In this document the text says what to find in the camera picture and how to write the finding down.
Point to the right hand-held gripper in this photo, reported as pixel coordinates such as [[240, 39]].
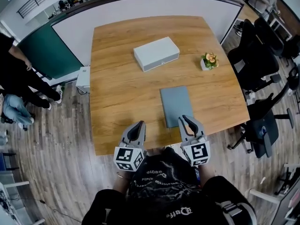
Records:
[[198, 152]]

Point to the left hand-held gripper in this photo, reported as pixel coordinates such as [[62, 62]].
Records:
[[127, 157]]

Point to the grey notebook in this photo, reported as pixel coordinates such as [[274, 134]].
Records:
[[176, 105]]

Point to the person's right forearm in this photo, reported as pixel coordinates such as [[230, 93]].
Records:
[[207, 171]]

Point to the person's left forearm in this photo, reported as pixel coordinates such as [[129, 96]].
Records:
[[123, 179]]

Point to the person's black printed shirt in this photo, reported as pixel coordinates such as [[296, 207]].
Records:
[[164, 184]]

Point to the potted orange flower plant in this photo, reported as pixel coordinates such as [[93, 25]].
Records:
[[209, 61]]

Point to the black office chair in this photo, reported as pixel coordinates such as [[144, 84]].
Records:
[[263, 125], [269, 35], [294, 78], [255, 64]]

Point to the small white cabinet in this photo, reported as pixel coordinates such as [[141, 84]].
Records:
[[83, 78]]

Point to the white rectangular box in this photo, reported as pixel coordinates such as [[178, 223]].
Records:
[[156, 53]]

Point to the green partition panel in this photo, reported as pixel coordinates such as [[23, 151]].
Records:
[[51, 53]]

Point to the white desk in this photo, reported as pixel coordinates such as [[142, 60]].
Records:
[[14, 205], [288, 196]]

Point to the white partition panel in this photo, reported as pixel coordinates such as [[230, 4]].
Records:
[[140, 10]]

